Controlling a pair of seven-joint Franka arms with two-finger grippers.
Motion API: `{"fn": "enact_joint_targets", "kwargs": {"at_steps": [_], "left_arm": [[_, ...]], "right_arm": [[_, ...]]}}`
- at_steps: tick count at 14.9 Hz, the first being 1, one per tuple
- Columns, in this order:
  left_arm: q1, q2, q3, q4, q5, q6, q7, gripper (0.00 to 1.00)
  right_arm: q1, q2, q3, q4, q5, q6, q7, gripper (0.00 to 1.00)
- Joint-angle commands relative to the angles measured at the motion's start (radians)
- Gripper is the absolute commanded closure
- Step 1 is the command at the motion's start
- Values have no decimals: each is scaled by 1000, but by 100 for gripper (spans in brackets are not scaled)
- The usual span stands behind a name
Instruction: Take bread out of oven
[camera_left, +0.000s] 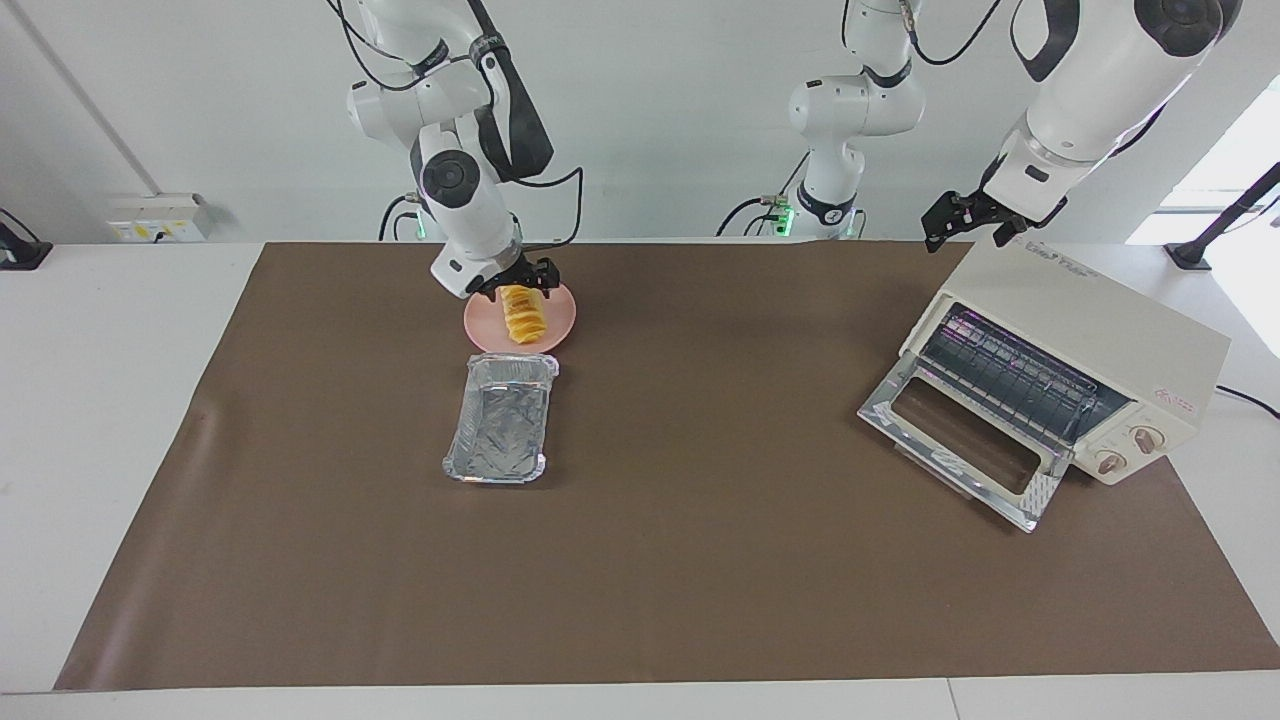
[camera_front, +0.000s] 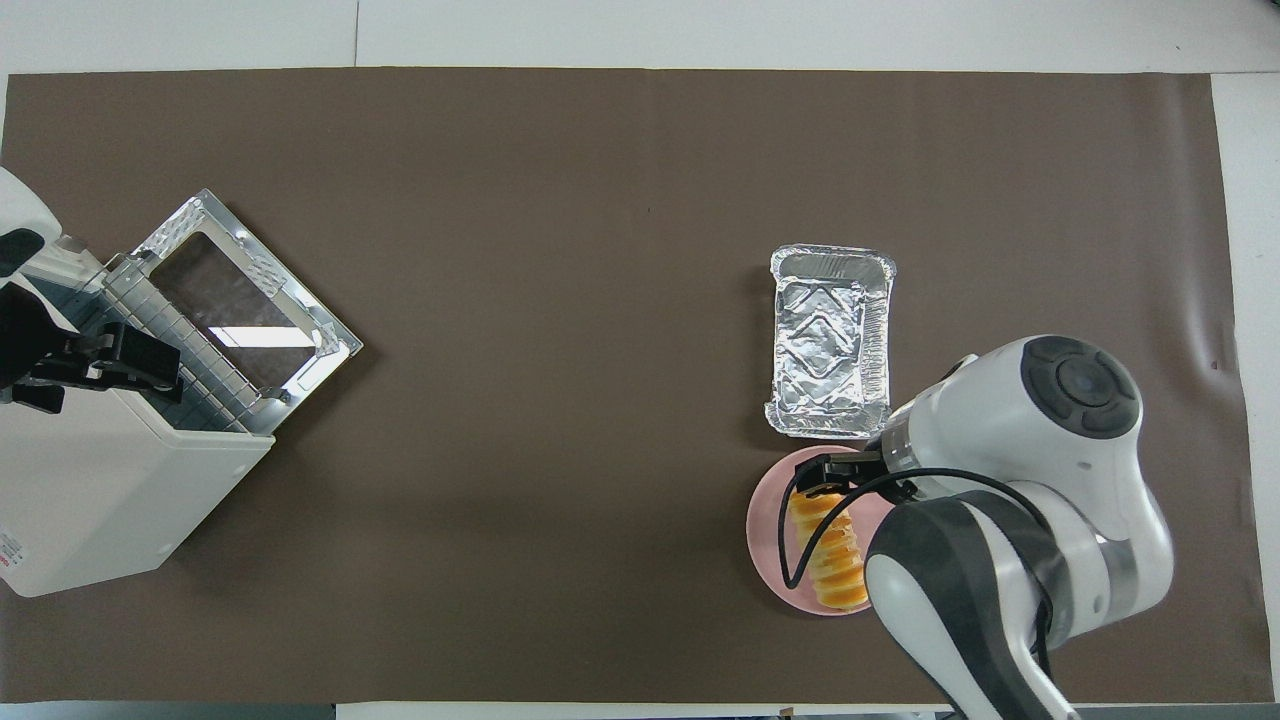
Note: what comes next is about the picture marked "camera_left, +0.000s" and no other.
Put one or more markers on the aluminium foil tray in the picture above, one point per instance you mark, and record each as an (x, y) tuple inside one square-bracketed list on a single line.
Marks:
[(500, 430)]

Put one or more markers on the beige oven knob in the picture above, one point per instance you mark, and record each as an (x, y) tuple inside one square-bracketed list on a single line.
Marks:
[(1112, 463), (1147, 440)]

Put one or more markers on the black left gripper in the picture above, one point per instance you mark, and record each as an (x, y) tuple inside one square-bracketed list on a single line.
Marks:
[(1020, 208)]

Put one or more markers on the glass oven door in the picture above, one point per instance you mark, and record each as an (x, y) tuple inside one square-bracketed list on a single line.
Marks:
[(890, 420)]

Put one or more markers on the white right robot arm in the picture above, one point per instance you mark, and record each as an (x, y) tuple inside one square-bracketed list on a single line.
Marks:
[(470, 210)]

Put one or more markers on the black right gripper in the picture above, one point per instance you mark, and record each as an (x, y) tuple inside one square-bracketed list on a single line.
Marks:
[(520, 270)]

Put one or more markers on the golden braided bread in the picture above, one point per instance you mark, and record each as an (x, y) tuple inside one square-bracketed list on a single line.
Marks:
[(522, 318)]

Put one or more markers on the black stand with slanted pole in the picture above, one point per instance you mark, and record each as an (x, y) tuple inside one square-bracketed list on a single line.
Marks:
[(1230, 215)]

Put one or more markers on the pink round plate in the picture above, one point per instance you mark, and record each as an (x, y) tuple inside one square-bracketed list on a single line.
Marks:
[(560, 318)]

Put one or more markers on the brown table mat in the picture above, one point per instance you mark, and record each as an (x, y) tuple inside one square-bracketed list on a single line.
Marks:
[(700, 560)]

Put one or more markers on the cream toaster oven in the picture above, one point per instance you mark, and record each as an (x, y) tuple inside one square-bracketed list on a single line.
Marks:
[(1100, 330)]

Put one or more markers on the black stand with flat foot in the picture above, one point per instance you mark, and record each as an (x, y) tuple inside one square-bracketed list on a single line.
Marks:
[(20, 255)]

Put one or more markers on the white wall socket box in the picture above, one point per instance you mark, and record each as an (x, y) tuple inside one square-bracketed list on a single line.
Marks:
[(155, 218)]

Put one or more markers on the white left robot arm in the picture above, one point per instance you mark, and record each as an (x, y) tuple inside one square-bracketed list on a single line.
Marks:
[(1090, 90)]

